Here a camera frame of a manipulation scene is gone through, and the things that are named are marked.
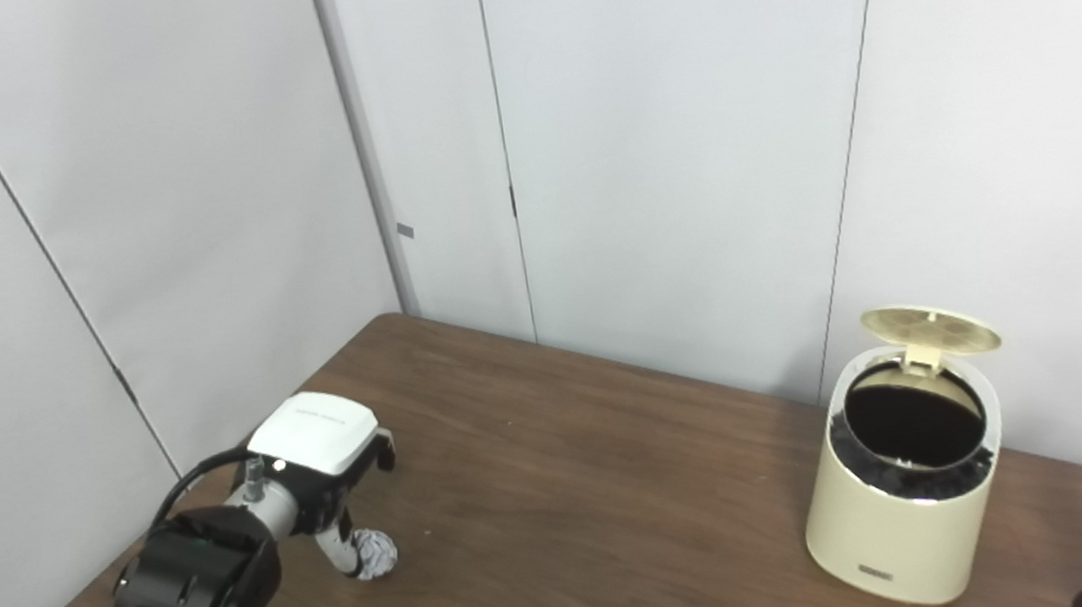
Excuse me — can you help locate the gray wall corner post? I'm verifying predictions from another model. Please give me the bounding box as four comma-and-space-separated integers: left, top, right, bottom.
306, 0, 421, 324

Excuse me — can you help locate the black bin liner bag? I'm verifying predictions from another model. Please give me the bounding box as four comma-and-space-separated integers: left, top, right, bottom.
827, 397, 1003, 513

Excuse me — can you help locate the cream round bin lid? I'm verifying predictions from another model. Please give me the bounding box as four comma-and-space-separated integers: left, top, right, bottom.
860, 296, 1004, 379

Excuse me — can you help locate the cream-colored bin body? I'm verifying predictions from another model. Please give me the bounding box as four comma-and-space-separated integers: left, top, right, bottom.
787, 334, 1021, 607

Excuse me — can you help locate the white paper ball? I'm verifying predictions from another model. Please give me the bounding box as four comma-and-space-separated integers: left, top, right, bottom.
349, 525, 402, 582

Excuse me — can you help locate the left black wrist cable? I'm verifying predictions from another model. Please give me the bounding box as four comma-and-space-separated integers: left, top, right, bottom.
140, 446, 268, 532

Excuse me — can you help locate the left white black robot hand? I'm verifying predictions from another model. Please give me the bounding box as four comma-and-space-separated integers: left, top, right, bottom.
239, 384, 409, 587

